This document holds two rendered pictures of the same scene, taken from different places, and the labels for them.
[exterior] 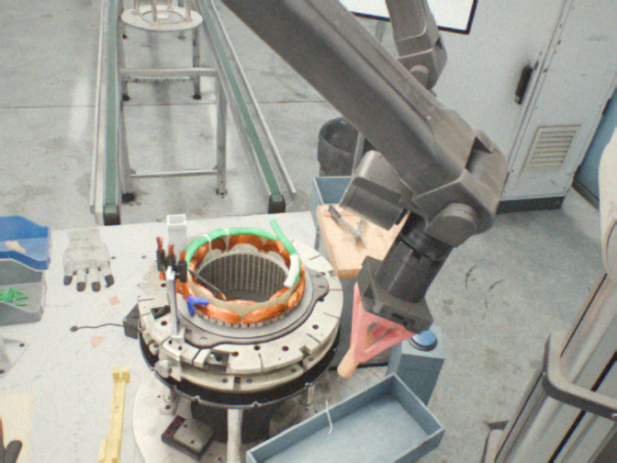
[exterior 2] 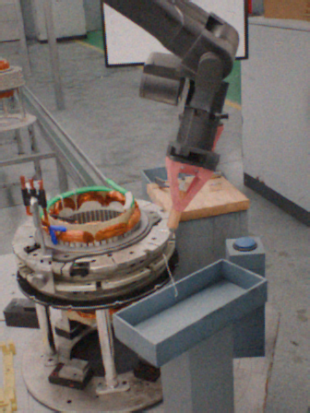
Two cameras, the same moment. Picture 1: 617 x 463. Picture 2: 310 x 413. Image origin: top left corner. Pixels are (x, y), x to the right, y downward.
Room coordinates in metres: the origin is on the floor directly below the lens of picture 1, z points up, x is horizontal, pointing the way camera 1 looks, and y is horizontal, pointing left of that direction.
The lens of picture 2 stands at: (-0.35, -0.06, 1.57)
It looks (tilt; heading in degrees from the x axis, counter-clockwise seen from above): 24 degrees down; 2
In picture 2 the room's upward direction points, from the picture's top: 5 degrees counter-clockwise
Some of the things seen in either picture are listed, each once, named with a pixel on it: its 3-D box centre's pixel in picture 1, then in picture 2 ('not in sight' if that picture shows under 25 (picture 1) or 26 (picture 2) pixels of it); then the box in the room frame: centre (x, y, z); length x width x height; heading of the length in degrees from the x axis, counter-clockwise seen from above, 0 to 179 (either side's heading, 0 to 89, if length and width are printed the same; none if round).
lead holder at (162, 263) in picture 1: (172, 265); (34, 197); (0.56, 0.18, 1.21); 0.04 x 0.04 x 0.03; 14
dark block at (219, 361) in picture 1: (218, 360); (80, 267); (0.51, 0.10, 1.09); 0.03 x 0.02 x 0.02; 91
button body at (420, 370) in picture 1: (406, 387); (245, 299); (0.65, -0.21, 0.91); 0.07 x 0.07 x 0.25; 0
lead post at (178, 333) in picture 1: (177, 306); (42, 230); (0.54, 0.17, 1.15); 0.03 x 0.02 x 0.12; 6
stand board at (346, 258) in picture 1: (373, 238); (195, 195); (0.88, -0.12, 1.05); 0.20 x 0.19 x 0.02; 15
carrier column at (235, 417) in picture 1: (235, 428); (107, 345); (0.53, 0.08, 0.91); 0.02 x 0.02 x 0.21
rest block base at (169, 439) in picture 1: (187, 437); (70, 375); (0.56, 0.17, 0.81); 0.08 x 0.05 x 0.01; 68
